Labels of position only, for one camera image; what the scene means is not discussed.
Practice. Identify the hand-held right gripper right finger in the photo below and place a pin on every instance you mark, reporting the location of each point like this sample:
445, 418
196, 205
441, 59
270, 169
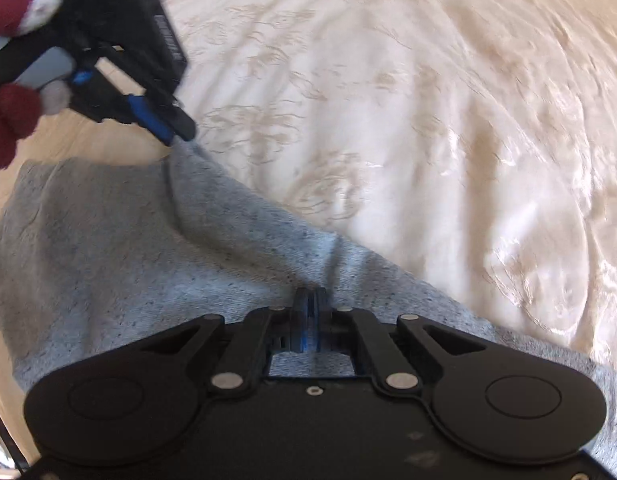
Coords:
319, 315

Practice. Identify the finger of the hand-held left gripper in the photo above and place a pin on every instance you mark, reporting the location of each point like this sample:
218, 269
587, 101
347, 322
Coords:
148, 115
181, 122

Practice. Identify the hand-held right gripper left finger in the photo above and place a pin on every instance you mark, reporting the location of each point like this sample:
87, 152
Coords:
301, 310

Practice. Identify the grey speckled pants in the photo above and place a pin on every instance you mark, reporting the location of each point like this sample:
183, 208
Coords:
113, 240

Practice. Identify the person's left hand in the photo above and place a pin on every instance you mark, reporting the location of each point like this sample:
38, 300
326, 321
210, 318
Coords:
18, 10

